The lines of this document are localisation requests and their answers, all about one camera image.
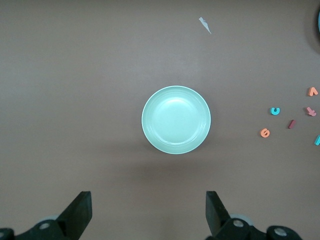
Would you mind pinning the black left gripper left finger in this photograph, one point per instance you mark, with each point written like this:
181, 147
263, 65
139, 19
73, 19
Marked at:
75, 212

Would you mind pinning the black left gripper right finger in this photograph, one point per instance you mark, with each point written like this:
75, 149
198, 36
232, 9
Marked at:
217, 215

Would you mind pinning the orange foam letter e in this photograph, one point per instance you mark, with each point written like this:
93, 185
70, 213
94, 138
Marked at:
265, 133

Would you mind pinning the teal foam letter c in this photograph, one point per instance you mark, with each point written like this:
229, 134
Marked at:
275, 113

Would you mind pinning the dark red foam letter l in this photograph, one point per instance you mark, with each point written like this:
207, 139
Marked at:
291, 124

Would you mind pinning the green plate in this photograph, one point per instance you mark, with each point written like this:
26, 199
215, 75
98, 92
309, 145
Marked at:
176, 120

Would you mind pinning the teal foam letter d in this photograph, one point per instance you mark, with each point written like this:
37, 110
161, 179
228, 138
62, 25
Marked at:
318, 140

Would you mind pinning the salmon red foam letter t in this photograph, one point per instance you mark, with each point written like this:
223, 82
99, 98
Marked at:
311, 111

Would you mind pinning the orange foam letter v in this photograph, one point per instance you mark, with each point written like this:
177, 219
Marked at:
312, 89

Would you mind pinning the white paper scrap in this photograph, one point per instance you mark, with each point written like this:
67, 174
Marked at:
205, 25

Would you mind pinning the blue plate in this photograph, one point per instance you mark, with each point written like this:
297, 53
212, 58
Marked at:
319, 25

